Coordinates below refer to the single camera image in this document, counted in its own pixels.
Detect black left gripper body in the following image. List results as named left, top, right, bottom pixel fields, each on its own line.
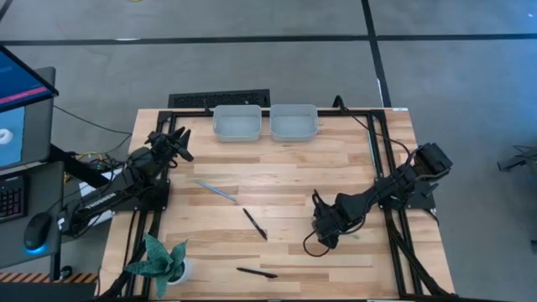
left=144, top=130, right=183, bottom=167

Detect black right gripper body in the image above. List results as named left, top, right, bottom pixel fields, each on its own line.
left=314, top=195, right=350, bottom=245

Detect blue pencil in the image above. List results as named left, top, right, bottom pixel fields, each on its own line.
left=195, top=180, right=238, bottom=203

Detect clear plastic bin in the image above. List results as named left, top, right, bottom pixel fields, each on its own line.
left=211, top=103, right=263, bottom=143
left=269, top=103, right=320, bottom=143

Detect black pen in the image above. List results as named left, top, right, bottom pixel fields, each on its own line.
left=242, top=207, right=269, bottom=242
left=236, top=267, right=279, bottom=279

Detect white cardboard box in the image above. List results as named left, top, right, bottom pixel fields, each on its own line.
left=78, top=169, right=127, bottom=228

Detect black desk support beam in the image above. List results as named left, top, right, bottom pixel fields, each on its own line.
left=45, top=143, right=112, bottom=190

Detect green potted plant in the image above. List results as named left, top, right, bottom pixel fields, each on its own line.
left=123, top=232, right=189, bottom=299

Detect white plant pot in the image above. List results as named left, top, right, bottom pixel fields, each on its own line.
left=166, top=258, right=195, bottom=287

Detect grey desk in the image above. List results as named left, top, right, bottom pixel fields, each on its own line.
left=0, top=161, right=65, bottom=270

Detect black computer mouse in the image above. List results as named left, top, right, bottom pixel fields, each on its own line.
left=23, top=211, right=55, bottom=253

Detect monitor with light blue screen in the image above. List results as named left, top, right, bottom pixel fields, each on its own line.
left=0, top=65, right=57, bottom=171

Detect monitor with pink bar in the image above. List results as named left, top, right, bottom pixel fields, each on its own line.
left=0, top=44, right=60, bottom=114

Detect black keyboard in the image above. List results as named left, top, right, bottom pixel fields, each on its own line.
left=0, top=174, right=29, bottom=224

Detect black yellow hazard strip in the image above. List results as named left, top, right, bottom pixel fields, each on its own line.
left=0, top=272, right=100, bottom=284

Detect black stand legs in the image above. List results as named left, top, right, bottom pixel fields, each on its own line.
left=497, top=143, right=537, bottom=174

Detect black aluminium table frame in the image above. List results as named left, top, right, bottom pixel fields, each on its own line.
left=98, top=107, right=456, bottom=301

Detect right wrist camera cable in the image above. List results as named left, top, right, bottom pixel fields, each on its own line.
left=302, top=228, right=336, bottom=258

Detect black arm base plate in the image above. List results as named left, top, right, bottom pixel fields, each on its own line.
left=109, top=179, right=172, bottom=213
left=374, top=175, right=437, bottom=211

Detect yellow cable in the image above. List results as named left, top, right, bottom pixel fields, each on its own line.
left=75, top=150, right=105, bottom=164

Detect black floor cable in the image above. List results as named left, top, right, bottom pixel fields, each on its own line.
left=52, top=104, right=133, bottom=136

